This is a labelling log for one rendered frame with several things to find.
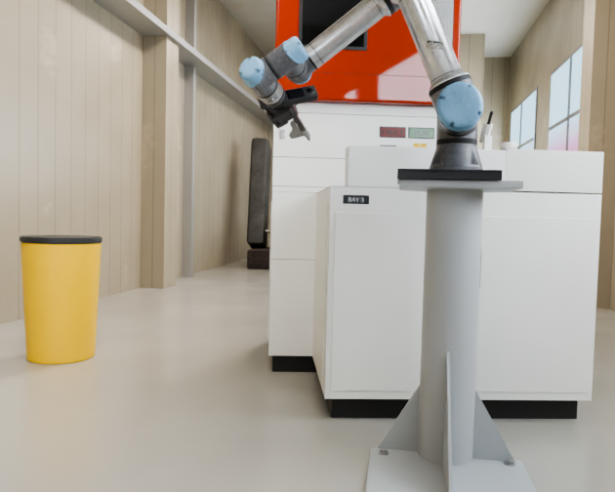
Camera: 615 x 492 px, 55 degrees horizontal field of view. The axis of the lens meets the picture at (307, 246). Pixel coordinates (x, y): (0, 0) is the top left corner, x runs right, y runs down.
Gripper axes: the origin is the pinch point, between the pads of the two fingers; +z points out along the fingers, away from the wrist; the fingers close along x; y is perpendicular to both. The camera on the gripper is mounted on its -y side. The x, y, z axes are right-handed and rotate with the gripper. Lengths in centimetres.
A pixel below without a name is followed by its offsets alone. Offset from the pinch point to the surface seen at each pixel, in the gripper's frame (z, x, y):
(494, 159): 37, 27, -50
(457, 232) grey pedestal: 0, 58, -28
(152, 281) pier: 282, -130, 246
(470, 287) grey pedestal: 7, 72, -25
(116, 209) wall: 214, -171, 221
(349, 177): 16.6, 17.3, -4.2
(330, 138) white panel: 62, -30, 4
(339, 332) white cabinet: 32, 61, 23
